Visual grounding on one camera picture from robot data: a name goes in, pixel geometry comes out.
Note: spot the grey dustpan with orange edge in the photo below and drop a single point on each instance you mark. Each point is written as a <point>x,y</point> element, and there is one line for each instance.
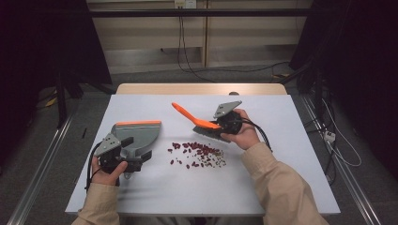
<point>142,134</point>

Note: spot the black horizontal bar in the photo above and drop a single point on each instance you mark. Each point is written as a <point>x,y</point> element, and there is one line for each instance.
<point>200,12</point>

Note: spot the orange brush with grey bristles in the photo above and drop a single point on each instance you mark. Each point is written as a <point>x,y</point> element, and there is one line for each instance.
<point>191,117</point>

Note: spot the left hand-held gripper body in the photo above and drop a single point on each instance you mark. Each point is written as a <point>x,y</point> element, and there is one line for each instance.
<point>108,146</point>

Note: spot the white power adapter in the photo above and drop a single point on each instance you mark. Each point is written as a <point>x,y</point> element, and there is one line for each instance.
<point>329,136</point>

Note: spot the black metal stand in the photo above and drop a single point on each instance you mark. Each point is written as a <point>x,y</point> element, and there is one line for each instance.
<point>317,90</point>
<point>61,103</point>

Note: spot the aluminium floor rail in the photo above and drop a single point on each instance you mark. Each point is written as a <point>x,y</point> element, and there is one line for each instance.
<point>37,178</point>
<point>350,181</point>

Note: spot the small round table knob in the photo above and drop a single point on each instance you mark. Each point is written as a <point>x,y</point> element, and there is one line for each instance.
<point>233,93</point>

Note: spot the white table mat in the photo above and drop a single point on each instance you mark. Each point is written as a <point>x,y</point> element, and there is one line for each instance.
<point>194,193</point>

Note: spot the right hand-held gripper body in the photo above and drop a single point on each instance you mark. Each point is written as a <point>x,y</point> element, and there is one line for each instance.
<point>230,122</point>

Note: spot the person's left hand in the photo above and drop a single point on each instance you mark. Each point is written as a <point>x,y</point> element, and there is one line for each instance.
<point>108,178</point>

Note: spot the black curtain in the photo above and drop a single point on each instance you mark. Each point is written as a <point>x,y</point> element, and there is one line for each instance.
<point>366,62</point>
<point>37,47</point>

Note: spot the white wall socket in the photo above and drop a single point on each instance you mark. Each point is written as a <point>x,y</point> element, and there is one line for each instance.
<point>185,3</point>

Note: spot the scatter of red beans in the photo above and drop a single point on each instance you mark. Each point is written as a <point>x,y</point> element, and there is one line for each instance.
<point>203,151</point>

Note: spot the person's right hand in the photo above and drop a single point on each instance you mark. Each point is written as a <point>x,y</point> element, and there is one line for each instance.
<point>247,136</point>

